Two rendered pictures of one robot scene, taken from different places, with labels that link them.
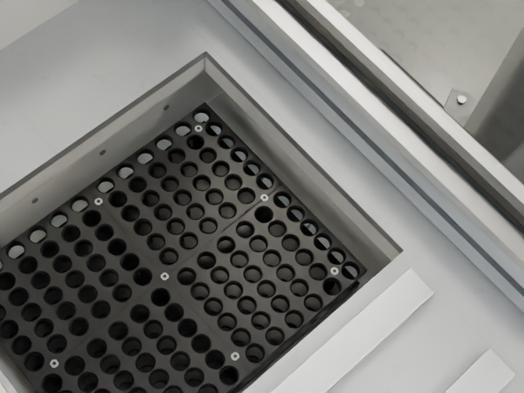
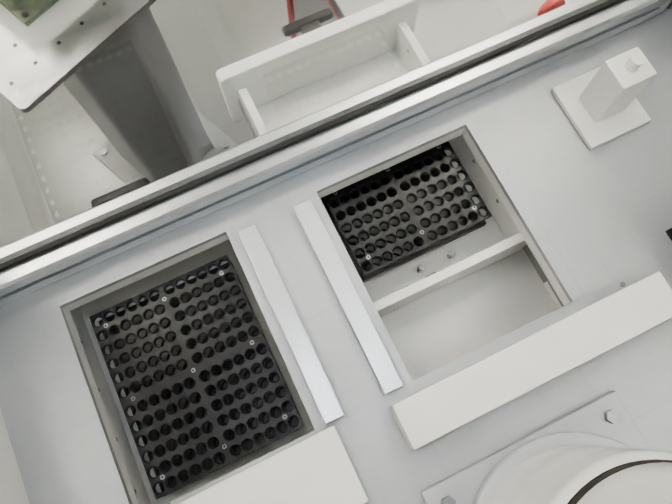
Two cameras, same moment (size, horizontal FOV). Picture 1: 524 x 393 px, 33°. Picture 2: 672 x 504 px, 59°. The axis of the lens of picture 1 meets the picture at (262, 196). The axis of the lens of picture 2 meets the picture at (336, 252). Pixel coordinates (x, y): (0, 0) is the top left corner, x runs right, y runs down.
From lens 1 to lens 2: 0.13 m
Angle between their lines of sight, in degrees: 22
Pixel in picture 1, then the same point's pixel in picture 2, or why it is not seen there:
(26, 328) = (198, 458)
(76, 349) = (220, 431)
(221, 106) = (88, 307)
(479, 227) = (230, 188)
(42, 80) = (43, 415)
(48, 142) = (88, 419)
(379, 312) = (256, 257)
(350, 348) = (271, 278)
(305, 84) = (106, 253)
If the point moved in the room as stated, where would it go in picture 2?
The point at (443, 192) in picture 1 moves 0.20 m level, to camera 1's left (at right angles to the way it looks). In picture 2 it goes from (204, 200) to (105, 367)
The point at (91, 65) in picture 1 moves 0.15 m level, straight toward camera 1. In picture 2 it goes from (43, 381) to (182, 389)
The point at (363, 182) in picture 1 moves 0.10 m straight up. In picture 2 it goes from (178, 239) to (152, 209)
